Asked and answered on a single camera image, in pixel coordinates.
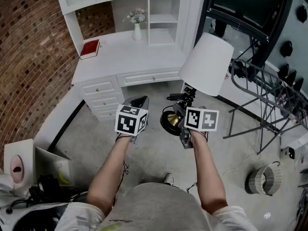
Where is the white open cabinet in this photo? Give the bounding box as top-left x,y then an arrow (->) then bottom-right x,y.
34,146 -> 73,188

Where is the white shade lamp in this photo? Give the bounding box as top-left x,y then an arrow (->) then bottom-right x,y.
160,32 -> 235,137

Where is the person's white shoe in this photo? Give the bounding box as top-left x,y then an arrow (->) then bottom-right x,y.
163,173 -> 175,185

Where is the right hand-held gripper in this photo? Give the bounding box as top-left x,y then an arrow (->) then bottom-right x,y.
169,86 -> 220,150

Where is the white box with pink face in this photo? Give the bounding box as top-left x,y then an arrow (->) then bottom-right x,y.
3,138 -> 35,190

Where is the yellow banana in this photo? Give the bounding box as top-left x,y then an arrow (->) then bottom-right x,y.
58,171 -> 70,185

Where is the person's left forearm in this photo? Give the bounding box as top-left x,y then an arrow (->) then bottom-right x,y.
86,131 -> 136,218

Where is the pale flower bouquet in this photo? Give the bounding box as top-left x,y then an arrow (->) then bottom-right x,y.
122,7 -> 147,25

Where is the black cable bundle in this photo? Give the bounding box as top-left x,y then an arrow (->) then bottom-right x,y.
6,174 -> 88,214

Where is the person's grey shirt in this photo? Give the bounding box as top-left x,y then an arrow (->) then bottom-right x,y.
54,182 -> 258,231

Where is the black wall knob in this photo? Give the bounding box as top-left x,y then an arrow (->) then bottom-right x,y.
280,40 -> 294,58
277,64 -> 290,79
296,4 -> 308,23
293,77 -> 305,91
284,70 -> 297,87

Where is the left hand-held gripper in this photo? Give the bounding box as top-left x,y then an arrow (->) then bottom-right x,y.
115,95 -> 150,144

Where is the grey ribbed basket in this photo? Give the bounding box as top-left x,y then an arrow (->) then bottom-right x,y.
244,161 -> 283,197

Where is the black framed screen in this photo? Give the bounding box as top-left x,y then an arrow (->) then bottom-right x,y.
206,0 -> 295,67

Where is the white small device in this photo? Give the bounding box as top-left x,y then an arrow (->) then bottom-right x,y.
280,146 -> 297,160

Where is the grey metal rack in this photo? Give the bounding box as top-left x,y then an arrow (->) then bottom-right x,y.
222,57 -> 308,155

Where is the red book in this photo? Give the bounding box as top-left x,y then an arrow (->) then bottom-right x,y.
79,39 -> 101,61

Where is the white hutch shelf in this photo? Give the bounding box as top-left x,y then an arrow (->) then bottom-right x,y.
54,0 -> 208,55

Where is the person's right forearm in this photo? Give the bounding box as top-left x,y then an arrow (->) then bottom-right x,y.
190,129 -> 229,216

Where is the white table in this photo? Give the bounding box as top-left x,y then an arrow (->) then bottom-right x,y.
71,28 -> 193,123

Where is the white vase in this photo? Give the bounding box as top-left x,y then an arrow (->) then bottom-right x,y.
132,23 -> 143,41

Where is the white floor cable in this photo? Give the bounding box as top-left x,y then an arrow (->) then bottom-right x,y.
220,142 -> 262,179

